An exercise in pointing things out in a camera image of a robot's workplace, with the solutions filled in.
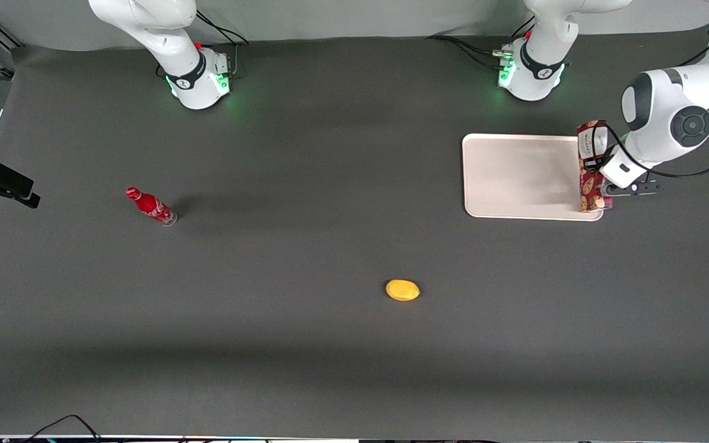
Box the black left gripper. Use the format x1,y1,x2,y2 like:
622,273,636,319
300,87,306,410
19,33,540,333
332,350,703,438
583,157,663,198

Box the red cookie box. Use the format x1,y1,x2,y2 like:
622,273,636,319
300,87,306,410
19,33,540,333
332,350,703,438
577,119,614,213

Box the beige rectangular plastic tray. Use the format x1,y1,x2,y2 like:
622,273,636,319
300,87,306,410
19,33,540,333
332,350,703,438
462,133,604,222

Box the red cola bottle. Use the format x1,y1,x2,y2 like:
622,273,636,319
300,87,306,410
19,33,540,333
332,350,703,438
125,186,178,227

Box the yellow lemon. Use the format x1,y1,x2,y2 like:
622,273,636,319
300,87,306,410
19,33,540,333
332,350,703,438
385,279,421,302

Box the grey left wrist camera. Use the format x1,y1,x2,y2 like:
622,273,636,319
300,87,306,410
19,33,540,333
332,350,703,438
599,146,649,190

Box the black left arm base cable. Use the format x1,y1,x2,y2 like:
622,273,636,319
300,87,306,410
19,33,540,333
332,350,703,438
426,15,536,70

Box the black arm base cable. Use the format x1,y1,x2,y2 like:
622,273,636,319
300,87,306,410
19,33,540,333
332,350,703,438
426,15,536,70
196,10,250,78

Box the black cable at table edge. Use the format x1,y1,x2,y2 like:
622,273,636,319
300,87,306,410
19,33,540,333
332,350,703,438
21,414,104,443

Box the black right arm base cable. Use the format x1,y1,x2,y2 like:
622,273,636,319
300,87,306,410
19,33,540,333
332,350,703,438
196,10,250,78

